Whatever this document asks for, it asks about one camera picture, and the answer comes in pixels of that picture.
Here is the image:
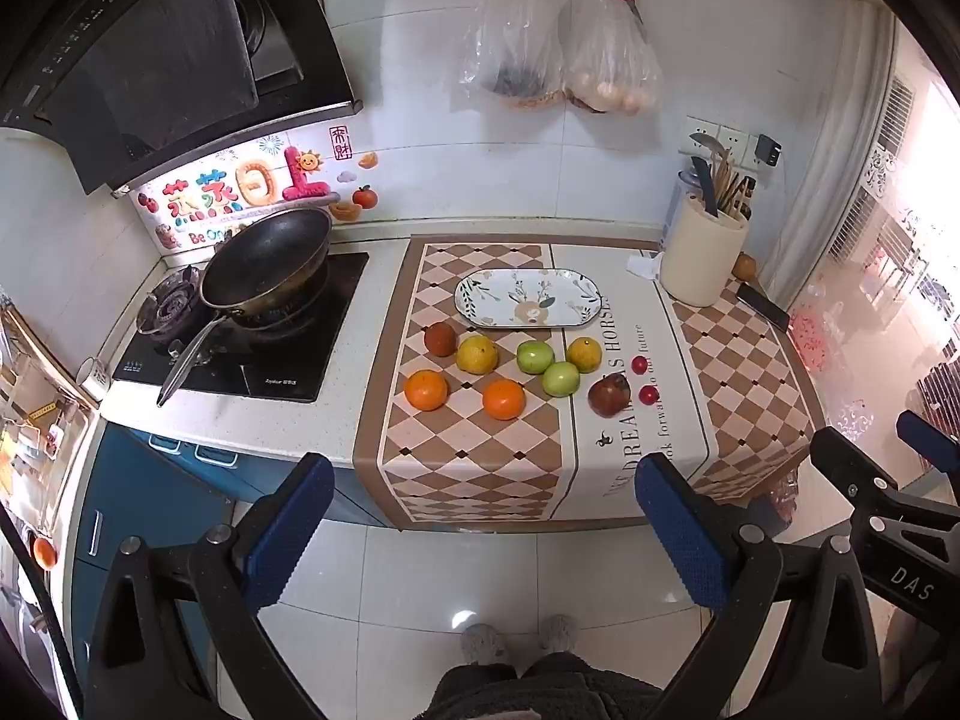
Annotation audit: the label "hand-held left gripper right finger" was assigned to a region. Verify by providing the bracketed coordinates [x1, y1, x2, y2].
[634, 454, 897, 720]

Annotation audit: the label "white wall sockets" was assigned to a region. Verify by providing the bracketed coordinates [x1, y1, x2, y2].
[686, 116, 751, 167]

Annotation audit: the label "white window grille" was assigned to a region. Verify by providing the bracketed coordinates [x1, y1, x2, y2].
[825, 75, 960, 361]

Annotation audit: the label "black range hood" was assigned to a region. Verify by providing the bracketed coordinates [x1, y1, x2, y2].
[0, 0, 359, 196]

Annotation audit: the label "colourful wall decal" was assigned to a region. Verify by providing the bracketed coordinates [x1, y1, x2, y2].
[135, 126, 383, 250]

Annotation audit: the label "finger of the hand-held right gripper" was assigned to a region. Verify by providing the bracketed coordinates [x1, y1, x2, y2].
[898, 411, 960, 477]
[808, 427, 901, 527]

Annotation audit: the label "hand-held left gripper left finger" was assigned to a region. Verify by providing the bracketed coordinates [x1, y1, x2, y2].
[79, 452, 336, 720]

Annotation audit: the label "white curtain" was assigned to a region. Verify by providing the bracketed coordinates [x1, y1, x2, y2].
[771, 0, 899, 302]

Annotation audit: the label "black phone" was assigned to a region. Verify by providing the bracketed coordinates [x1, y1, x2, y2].
[735, 283, 791, 332]

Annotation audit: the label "white cup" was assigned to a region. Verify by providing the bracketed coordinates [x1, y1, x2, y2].
[78, 357, 113, 401]

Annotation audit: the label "oval floral plate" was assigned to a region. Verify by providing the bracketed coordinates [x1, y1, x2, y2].
[454, 268, 605, 329]

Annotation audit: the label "person's grey slippers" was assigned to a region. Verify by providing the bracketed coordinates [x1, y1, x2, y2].
[460, 613, 580, 666]

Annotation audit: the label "cream utensil holder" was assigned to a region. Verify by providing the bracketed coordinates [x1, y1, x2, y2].
[658, 195, 751, 308]

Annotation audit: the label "dark red apple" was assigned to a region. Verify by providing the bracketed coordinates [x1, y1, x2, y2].
[587, 375, 631, 417]

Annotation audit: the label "green apple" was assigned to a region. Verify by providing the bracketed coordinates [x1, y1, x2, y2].
[517, 340, 556, 376]
[541, 361, 580, 397]

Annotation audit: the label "black gas stove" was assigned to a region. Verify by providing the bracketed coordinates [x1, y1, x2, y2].
[112, 251, 372, 404]

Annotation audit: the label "plastic bag of eggs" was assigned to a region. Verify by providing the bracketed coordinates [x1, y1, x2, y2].
[562, 0, 665, 117]

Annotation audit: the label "plastic bag with dark goods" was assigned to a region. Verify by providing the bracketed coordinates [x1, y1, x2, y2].
[460, 0, 569, 111]

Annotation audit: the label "blue cabinet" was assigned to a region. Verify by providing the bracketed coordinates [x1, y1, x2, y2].
[73, 420, 380, 720]

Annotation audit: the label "person's legs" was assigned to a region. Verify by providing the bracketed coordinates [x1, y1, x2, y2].
[430, 651, 665, 720]

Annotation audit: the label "checkered table mat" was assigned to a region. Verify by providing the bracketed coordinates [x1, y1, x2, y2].
[356, 236, 816, 533]

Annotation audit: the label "wooden chopsticks bundle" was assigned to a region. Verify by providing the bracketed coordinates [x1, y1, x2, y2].
[709, 148, 742, 212]

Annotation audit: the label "red patterned plastic bag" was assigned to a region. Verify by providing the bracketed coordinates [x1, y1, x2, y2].
[786, 304, 831, 374]

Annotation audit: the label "yellow orange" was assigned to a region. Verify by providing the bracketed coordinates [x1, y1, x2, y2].
[566, 336, 605, 374]
[457, 335, 500, 376]

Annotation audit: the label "black wok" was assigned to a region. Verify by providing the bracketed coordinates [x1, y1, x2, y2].
[156, 206, 335, 407]

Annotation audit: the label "black knife handle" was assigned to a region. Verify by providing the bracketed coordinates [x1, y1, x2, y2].
[690, 157, 722, 220]

